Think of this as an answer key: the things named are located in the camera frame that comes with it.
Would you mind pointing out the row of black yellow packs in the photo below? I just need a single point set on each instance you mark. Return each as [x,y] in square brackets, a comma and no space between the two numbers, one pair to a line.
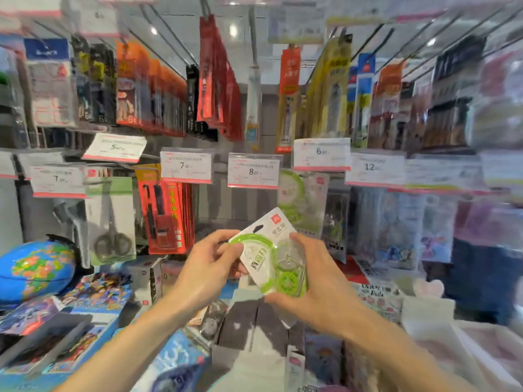
[92,81]

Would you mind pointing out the row of red slim packs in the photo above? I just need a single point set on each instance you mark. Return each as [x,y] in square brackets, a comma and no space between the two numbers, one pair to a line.
[220,77]

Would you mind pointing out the small white boxes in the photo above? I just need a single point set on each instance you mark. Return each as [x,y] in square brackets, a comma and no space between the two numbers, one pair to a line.
[147,277]

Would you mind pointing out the red cardboard box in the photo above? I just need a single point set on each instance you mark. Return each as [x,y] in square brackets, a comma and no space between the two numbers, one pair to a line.
[351,271]

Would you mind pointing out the row of clear sticker bags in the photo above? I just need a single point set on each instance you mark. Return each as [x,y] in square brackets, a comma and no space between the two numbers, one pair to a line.
[400,228]

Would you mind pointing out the open white cardboard box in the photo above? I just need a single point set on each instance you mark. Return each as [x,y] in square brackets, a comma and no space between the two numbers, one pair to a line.
[253,334]

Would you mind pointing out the white label sticker pack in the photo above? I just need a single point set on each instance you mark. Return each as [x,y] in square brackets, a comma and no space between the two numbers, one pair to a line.
[51,83]

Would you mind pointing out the clear pack with black item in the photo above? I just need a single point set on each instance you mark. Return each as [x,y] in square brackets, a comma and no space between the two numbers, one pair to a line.
[337,228]

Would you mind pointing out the row of blue-topped packs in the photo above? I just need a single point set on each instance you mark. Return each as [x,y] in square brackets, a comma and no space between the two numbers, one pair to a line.
[363,97]

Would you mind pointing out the row of black ink packs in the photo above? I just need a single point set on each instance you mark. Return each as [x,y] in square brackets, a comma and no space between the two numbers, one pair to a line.
[194,102]

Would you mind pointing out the blue globe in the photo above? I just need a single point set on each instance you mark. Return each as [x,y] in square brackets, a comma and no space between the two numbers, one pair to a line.
[36,269]

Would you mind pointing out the white slim pack blue label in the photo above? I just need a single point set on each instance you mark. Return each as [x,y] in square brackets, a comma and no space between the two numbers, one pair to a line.
[253,106]

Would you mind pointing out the purple card pack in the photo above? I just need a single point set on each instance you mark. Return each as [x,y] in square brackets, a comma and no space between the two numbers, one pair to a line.
[28,316]

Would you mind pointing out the green card scissors pack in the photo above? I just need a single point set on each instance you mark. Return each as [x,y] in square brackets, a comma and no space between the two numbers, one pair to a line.
[110,220]

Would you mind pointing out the stack of red pen packs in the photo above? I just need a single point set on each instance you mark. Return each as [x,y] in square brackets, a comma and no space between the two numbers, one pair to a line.
[163,212]

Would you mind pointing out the blue cartoon card box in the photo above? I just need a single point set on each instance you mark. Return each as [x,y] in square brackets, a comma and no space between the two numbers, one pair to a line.
[98,289]

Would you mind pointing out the white printed sticker box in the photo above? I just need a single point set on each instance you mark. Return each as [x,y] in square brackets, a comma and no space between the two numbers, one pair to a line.
[380,300]

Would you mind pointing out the person's left forearm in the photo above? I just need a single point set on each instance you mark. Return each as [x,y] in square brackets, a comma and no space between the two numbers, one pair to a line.
[122,355]

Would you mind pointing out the blue correction tape pack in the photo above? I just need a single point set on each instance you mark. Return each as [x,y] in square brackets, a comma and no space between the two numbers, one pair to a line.
[179,381]
[175,355]

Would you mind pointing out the blue card tray box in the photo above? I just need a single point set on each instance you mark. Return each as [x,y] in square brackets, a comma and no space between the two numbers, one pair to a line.
[53,351]

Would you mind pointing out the white heart-top box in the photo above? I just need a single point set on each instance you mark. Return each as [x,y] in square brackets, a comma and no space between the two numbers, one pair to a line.
[429,306]

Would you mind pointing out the pony sticker bag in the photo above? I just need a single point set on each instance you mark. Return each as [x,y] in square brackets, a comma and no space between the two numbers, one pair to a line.
[323,357]

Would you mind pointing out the row of black pen packs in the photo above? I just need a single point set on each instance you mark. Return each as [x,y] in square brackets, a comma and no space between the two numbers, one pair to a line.
[453,93]

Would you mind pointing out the person's left hand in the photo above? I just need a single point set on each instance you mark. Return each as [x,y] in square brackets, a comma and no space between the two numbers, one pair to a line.
[200,277]

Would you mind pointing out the white pink display box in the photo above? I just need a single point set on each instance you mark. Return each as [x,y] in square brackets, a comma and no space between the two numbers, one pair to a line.
[470,359]

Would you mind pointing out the row of orange-topped packs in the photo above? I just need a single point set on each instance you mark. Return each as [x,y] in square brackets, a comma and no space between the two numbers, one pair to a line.
[388,102]

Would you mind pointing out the row of blue clear bags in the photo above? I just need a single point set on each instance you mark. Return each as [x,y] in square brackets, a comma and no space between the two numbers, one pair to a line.
[482,277]

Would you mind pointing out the person's right hand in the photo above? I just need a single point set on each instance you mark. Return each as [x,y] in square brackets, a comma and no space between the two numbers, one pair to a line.
[331,298]

